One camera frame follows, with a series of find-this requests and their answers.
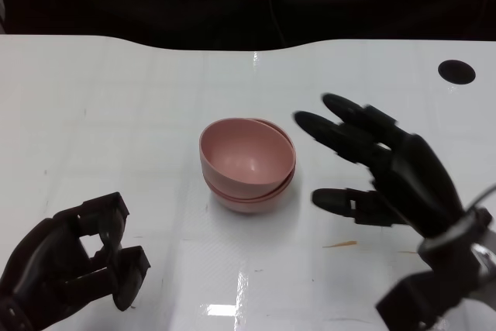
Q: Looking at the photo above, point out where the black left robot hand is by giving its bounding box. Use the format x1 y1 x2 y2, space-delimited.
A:
0 191 151 331

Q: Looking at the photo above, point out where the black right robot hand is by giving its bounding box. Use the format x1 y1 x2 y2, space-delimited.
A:
293 93 472 239

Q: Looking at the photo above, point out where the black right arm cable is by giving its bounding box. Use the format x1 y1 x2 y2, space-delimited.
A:
467 187 496 212

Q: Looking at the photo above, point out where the thin dark hanging cable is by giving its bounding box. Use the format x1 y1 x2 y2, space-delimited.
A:
267 0 288 47

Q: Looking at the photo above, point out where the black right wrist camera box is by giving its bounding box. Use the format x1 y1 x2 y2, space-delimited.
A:
374 207 495 331

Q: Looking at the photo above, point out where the black round table grommet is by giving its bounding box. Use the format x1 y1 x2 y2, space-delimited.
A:
437 60 477 84

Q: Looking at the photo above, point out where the pink plastic bowl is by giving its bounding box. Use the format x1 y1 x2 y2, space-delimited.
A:
208 175 298 215
199 117 292 189
203 118 298 200

